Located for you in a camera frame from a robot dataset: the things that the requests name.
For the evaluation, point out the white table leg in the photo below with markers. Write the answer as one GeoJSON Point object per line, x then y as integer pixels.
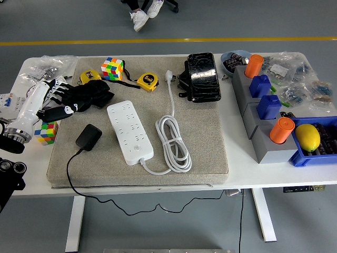
{"type": "Point", "coordinates": [75, 224]}
{"type": "Point", "coordinates": [263, 213]}

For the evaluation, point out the dark capacitors row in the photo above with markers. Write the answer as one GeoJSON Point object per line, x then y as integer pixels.
{"type": "Point", "coordinates": [327, 142]}

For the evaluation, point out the black capacitors heap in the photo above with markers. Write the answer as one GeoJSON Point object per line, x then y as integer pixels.
{"type": "Point", "coordinates": [233, 63]}

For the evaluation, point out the blue block peg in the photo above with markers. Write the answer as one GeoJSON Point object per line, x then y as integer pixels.
{"type": "Point", "coordinates": [268, 106]}
{"type": "Point", "coordinates": [259, 87]}

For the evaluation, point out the yellow lemon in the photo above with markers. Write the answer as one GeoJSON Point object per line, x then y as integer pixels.
{"type": "Point", "coordinates": [307, 137]}

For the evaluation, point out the white wall socket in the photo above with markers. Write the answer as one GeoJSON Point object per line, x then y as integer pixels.
{"type": "Point", "coordinates": [62, 79]}

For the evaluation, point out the metal bracket under table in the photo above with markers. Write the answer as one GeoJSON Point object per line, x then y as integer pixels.
{"type": "Point", "coordinates": [234, 192]}

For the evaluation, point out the black table control panel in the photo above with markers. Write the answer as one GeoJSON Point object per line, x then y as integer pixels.
{"type": "Point", "coordinates": [304, 189]}

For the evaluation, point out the small colourful puzzle cube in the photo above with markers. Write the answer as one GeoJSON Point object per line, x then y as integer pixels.
{"type": "Point", "coordinates": [46, 134]}

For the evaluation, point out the small yellow tape measure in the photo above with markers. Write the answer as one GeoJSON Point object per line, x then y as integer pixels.
{"type": "Point", "coordinates": [89, 76]}

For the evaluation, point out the white power strip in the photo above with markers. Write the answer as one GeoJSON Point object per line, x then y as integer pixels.
{"type": "Point", "coordinates": [129, 131]}

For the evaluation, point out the small green plastic piece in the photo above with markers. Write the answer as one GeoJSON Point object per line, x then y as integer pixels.
{"type": "Point", "coordinates": [273, 89]}
{"type": "Point", "coordinates": [285, 103]}

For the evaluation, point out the white circuit breaker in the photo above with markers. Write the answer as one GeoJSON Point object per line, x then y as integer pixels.
{"type": "Point", "coordinates": [8, 102]}

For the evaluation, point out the glossy black case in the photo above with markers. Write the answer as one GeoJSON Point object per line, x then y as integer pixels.
{"type": "Point", "coordinates": [204, 79]}

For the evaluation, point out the long grey peg block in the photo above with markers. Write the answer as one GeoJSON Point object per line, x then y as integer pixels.
{"type": "Point", "coordinates": [238, 79]}

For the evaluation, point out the light blue bowl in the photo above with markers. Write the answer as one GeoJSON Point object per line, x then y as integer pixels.
{"type": "Point", "coordinates": [226, 56]}

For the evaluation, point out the clear bag with white label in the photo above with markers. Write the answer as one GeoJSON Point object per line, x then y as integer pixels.
{"type": "Point", "coordinates": [279, 69]}

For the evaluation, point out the small black jack plug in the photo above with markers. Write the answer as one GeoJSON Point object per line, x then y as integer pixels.
{"type": "Point", "coordinates": [68, 77]}

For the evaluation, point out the grey-brown mat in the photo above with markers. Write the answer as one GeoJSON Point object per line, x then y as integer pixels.
{"type": "Point", "coordinates": [205, 131]}

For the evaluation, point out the clear bag of blue resistors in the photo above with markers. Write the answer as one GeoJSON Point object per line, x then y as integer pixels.
{"type": "Point", "coordinates": [292, 95]}

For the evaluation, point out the black cloth pouch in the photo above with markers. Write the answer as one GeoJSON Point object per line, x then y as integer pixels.
{"type": "Point", "coordinates": [97, 92]}

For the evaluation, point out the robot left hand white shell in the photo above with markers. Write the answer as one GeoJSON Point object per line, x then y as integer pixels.
{"type": "Point", "coordinates": [31, 105]}

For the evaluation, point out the clear bag of brown resistors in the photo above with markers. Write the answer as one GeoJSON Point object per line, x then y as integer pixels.
{"type": "Point", "coordinates": [321, 91]}

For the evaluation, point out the white sneaker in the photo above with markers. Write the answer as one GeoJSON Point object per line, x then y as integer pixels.
{"type": "Point", "coordinates": [139, 19]}
{"type": "Point", "coordinates": [154, 9]}

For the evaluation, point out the seated person's legs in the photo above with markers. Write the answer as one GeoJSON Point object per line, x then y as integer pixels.
{"type": "Point", "coordinates": [133, 4]}

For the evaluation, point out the loose black capacitors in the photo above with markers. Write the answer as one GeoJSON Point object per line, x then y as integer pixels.
{"type": "Point", "coordinates": [287, 114]}

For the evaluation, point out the clear bag of metal parts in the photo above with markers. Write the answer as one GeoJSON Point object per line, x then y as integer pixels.
{"type": "Point", "coordinates": [42, 69]}

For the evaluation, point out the orange cylinder peg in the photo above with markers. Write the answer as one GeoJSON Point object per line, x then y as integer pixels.
{"type": "Point", "coordinates": [254, 66]}
{"type": "Point", "coordinates": [280, 130]}

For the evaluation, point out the large colourful puzzle cube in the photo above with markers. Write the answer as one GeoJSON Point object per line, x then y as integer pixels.
{"type": "Point", "coordinates": [111, 69]}

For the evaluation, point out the yellow tape measure 5m print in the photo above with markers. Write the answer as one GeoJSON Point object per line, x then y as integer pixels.
{"type": "Point", "coordinates": [147, 80]}

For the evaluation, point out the blue plastic bin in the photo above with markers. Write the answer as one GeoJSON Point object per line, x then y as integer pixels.
{"type": "Point", "coordinates": [302, 158]}

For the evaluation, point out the small metal clip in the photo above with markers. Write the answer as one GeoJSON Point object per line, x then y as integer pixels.
{"type": "Point", "coordinates": [225, 77]}

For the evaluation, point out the black plug adapter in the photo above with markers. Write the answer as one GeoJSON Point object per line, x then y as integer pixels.
{"type": "Point", "coordinates": [88, 137]}

